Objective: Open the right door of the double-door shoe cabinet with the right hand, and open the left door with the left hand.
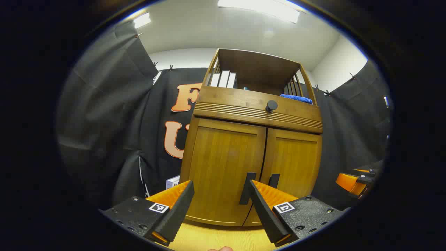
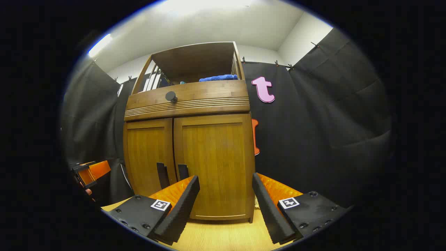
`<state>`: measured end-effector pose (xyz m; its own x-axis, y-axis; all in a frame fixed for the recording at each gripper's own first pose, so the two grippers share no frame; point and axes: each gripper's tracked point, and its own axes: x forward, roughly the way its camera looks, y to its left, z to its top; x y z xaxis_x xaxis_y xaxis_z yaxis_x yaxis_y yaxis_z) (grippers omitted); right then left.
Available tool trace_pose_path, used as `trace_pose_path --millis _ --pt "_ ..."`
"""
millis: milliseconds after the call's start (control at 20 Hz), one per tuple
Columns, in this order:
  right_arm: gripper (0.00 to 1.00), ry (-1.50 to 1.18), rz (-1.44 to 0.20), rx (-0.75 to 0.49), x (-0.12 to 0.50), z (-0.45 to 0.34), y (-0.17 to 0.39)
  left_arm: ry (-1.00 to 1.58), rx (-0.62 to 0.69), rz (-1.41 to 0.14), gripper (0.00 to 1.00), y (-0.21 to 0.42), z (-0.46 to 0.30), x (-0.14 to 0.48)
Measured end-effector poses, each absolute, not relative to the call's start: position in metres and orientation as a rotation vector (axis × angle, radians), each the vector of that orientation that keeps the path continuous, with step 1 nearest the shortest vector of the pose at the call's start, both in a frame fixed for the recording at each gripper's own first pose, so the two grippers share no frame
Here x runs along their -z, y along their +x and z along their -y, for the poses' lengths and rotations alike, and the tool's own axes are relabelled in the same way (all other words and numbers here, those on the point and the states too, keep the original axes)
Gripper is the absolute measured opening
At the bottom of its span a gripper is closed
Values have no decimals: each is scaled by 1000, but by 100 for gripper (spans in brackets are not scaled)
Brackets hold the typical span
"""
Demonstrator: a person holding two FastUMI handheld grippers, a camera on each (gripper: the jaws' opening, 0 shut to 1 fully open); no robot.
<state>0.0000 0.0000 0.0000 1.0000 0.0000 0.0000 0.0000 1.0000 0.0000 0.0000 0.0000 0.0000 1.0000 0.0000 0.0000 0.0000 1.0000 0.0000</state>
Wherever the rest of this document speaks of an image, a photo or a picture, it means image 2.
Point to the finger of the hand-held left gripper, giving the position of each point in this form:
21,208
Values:
99,169

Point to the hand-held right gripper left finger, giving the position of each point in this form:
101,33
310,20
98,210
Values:
181,212

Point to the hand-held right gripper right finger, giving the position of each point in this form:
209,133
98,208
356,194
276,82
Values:
270,212

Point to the wooden shoe cabinet door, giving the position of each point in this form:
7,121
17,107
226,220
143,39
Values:
146,153
216,157

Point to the wooden double-door shoe cabinet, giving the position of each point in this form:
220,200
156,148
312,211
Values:
195,59

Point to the wooden cabinet drawer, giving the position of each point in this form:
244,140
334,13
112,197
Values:
209,92

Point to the black backdrop cloth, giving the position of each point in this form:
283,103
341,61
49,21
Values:
313,139

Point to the black round drawer knob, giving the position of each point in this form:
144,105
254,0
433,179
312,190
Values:
171,96

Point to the small ceiling light panel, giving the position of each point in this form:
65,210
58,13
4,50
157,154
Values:
100,45

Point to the blue towel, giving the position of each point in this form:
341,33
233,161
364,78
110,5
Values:
219,78

